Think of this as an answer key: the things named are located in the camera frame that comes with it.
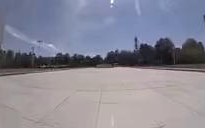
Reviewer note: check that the row of dark trees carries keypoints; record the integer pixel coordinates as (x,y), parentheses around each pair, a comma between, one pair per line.
(163,53)

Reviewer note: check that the pale stone slab plaza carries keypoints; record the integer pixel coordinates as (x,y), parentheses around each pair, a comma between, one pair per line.
(123,96)

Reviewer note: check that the low dark kerb strip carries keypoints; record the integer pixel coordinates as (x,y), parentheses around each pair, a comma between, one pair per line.
(190,69)
(13,72)

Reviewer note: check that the dark tall mast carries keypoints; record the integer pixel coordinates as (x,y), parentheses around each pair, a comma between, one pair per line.
(135,43)

